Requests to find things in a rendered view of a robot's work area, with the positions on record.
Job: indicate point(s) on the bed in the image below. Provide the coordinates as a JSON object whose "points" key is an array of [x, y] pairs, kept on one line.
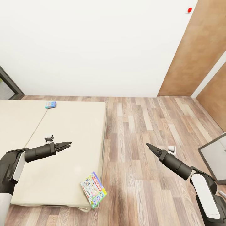
{"points": [[55, 180]]}

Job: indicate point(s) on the board game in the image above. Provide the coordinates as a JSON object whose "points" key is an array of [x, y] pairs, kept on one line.
{"points": [[93, 189], [50, 104]]}

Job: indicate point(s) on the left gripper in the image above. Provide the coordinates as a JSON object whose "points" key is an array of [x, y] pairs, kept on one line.
{"points": [[50, 149]]}

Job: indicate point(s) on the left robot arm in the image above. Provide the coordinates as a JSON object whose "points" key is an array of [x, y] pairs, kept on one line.
{"points": [[12, 164]]}

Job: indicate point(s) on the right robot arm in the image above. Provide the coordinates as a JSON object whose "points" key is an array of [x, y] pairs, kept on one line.
{"points": [[212, 207]]}

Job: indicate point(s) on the electric switch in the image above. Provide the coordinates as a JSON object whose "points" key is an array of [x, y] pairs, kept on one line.
{"points": [[189, 8]]}

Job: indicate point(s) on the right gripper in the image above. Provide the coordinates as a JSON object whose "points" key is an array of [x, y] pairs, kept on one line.
{"points": [[166, 158]]}

